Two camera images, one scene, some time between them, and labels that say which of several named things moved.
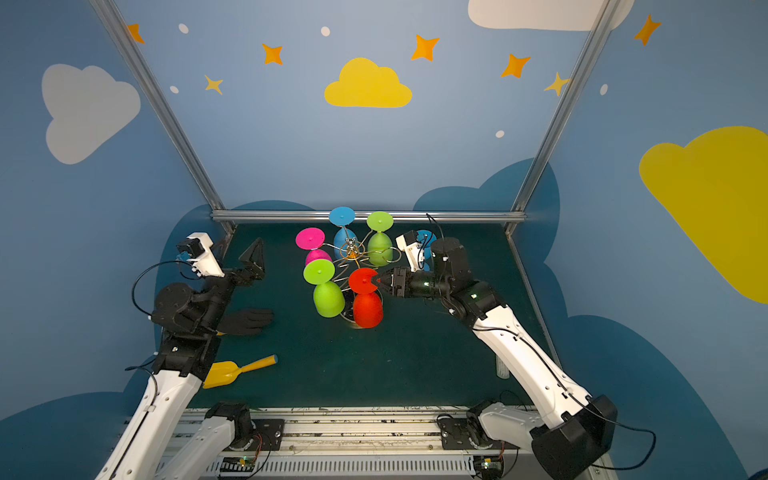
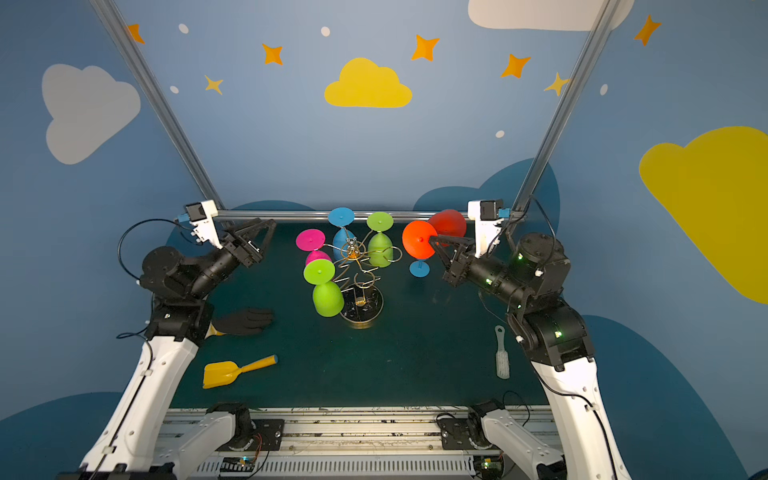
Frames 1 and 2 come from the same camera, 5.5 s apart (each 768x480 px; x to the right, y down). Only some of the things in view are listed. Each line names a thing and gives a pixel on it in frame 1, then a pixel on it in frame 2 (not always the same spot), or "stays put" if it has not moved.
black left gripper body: (237, 276) to (241, 248)
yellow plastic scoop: (225, 373) stays put
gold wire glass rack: (347, 259) stays put
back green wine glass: (379, 247) stays put
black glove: (246, 321) stays put
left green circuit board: (238, 464) stays put
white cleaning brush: (501, 370) stays put
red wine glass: (368, 307) to (416, 235)
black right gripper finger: (387, 289) to (443, 253)
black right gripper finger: (386, 278) to (462, 242)
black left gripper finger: (254, 255) to (241, 228)
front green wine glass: (328, 298) stays put
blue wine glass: (342, 216) stays put
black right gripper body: (398, 282) to (458, 264)
